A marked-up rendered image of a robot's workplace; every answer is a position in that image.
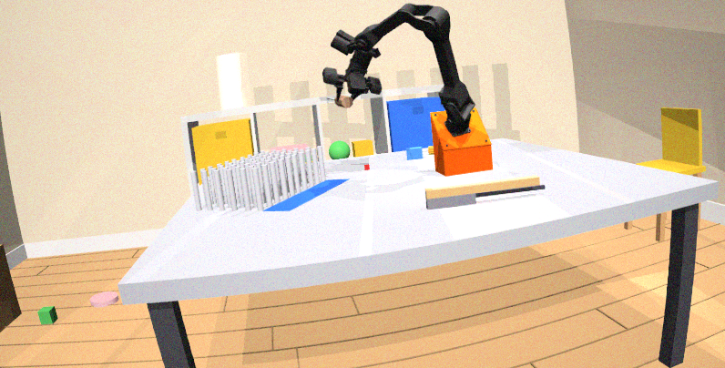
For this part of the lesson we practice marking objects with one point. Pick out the blue flat strip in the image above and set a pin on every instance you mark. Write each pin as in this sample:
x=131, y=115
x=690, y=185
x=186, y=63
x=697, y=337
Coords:
x=307, y=195

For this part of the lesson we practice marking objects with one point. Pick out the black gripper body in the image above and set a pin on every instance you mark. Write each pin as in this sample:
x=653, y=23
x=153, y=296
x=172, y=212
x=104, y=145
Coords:
x=330, y=76

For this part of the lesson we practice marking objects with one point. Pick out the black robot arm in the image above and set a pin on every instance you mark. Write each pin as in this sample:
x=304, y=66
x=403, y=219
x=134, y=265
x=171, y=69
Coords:
x=436, y=26

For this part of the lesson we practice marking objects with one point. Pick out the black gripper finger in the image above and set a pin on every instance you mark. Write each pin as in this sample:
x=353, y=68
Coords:
x=338, y=91
x=354, y=96

